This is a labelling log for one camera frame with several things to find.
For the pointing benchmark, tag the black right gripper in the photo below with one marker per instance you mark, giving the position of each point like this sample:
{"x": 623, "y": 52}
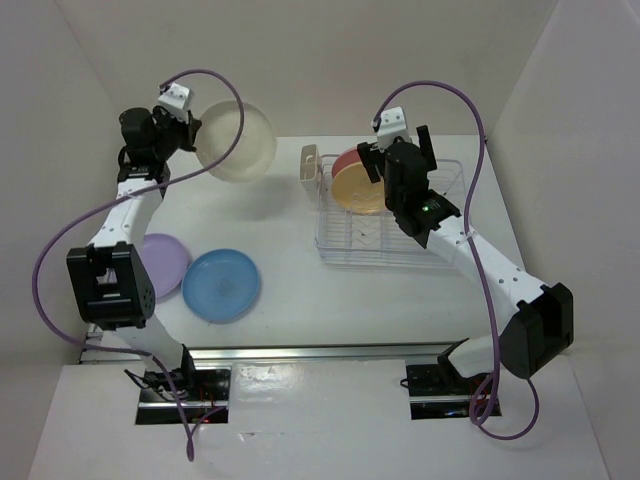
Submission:
{"x": 426, "y": 147}

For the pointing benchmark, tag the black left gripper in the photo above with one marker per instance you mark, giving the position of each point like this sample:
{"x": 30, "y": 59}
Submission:
{"x": 190, "y": 127}

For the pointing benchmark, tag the pink plastic plate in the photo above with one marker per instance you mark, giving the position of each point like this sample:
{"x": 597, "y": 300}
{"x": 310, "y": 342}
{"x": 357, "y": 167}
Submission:
{"x": 345, "y": 159}

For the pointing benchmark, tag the yellow plastic plate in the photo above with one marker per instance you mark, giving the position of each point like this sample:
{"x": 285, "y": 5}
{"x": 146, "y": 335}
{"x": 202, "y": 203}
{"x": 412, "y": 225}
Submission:
{"x": 352, "y": 190}

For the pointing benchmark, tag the purple plastic plate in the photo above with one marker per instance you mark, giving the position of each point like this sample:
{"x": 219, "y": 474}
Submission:
{"x": 166, "y": 261}

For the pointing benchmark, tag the blue plastic plate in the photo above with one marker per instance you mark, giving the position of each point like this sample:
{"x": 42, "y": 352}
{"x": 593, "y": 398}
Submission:
{"x": 221, "y": 285}

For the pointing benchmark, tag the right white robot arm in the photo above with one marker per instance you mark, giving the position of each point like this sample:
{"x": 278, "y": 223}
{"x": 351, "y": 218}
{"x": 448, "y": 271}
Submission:
{"x": 535, "y": 322}

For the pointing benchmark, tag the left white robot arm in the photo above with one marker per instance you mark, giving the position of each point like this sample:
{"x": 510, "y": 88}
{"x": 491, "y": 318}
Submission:
{"x": 111, "y": 285}

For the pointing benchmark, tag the cream cutlery holder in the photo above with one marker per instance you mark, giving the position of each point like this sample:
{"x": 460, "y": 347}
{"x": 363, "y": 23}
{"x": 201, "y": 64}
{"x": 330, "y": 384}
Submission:
{"x": 310, "y": 171}

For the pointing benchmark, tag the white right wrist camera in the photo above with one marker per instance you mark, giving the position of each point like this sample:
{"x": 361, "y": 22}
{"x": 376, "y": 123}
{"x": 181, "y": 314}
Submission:
{"x": 390, "y": 126}

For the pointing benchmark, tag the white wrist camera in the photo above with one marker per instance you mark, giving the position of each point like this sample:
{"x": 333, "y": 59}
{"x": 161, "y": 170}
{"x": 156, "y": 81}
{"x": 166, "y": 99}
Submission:
{"x": 390, "y": 126}
{"x": 176, "y": 100}

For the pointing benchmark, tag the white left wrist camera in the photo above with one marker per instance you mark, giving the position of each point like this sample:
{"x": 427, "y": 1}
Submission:
{"x": 176, "y": 100}

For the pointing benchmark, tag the clear wire dish rack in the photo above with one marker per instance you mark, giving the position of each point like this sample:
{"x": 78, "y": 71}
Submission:
{"x": 347, "y": 238}

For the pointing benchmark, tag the aluminium frame rail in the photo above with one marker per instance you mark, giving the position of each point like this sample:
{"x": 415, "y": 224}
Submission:
{"x": 302, "y": 301}

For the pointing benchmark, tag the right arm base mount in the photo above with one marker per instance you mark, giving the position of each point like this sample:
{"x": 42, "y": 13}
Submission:
{"x": 434, "y": 394}

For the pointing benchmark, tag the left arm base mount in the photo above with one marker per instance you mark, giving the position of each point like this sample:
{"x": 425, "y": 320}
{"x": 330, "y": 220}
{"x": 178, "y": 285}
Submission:
{"x": 204, "y": 399}

